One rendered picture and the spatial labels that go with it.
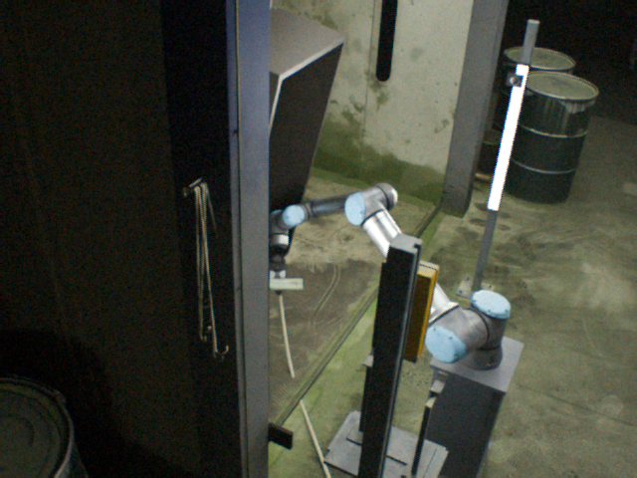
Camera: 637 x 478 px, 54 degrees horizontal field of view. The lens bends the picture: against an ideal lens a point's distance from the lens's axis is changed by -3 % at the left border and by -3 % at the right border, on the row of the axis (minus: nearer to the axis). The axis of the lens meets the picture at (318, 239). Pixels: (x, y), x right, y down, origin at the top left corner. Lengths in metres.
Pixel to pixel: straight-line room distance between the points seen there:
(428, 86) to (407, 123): 0.32
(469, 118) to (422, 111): 0.33
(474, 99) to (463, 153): 0.40
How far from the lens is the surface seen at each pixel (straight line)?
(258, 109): 1.59
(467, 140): 4.46
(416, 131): 4.55
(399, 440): 2.04
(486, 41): 4.23
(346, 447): 2.01
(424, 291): 1.42
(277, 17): 2.75
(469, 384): 2.54
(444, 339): 2.29
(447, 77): 4.36
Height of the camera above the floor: 2.36
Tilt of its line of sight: 33 degrees down
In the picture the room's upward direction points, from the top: 3 degrees clockwise
